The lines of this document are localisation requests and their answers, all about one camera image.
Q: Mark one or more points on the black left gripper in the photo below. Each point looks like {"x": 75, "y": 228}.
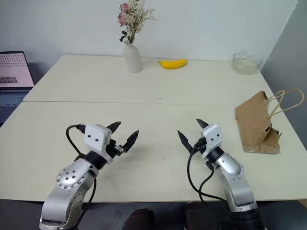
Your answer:
{"x": 112, "y": 149}

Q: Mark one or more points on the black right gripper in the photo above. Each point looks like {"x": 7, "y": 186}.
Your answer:
{"x": 200, "y": 145}

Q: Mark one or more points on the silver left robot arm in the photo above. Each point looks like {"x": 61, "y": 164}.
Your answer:
{"x": 69, "y": 189}

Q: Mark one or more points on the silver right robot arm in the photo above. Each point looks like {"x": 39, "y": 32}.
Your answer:
{"x": 236, "y": 182}

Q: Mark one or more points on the yellow banana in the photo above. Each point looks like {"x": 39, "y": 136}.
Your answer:
{"x": 173, "y": 64}

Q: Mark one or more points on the white ceramic vase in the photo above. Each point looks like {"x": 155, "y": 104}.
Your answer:
{"x": 132, "y": 58}

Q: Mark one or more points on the dark black rounded shape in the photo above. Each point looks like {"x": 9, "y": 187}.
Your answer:
{"x": 193, "y": 216}

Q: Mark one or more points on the clear glass bowl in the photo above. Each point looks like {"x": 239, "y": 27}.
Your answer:
{"x": 245, "y": 63}

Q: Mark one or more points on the dried pink flower bouquet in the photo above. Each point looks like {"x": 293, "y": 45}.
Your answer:
{"x": 134, "y": 19}

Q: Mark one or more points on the open laptop computer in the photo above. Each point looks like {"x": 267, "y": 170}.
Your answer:
{"x": 13, "y": 72}

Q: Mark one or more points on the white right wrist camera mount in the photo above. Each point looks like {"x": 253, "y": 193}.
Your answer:
{"x": 212, "y": 140}

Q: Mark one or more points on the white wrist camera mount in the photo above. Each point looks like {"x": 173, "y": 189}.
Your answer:
{"x": 96, "y": 137}
{"x": 212, "y": 140}

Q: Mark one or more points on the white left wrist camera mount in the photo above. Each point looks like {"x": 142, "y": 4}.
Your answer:
{"x": 96, "y": 137}

